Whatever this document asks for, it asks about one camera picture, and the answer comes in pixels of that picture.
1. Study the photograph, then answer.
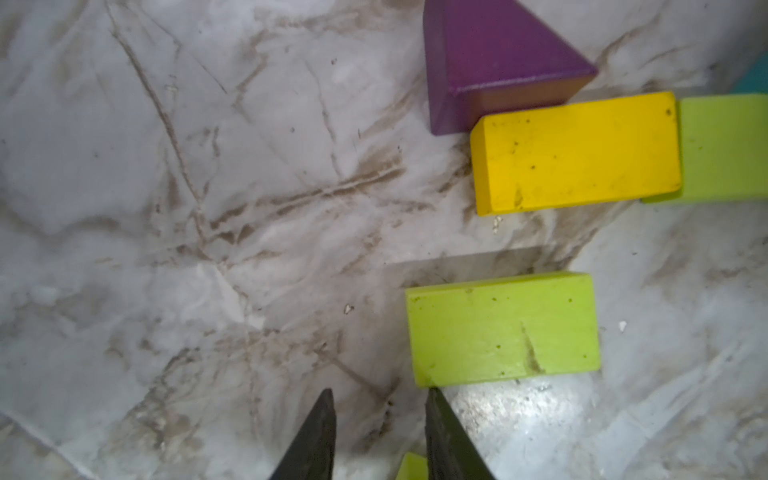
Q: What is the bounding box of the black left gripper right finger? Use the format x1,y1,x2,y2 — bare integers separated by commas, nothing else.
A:
425,388,494,480

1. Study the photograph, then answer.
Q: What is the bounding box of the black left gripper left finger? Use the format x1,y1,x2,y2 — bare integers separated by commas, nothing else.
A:
269,388,337,480

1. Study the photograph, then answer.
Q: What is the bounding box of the lime green block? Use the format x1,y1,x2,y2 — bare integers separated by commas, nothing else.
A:
405,272,601,388
395,452,429,480
642,93,767,204

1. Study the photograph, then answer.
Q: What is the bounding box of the yellow block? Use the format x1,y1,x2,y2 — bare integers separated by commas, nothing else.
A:
470,92,682,216

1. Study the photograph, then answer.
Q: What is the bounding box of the purple triangular block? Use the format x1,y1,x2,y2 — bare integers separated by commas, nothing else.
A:
423,0,598,135

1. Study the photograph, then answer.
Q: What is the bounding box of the teal triangular block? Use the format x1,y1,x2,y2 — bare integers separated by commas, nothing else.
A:
730,53,768,94

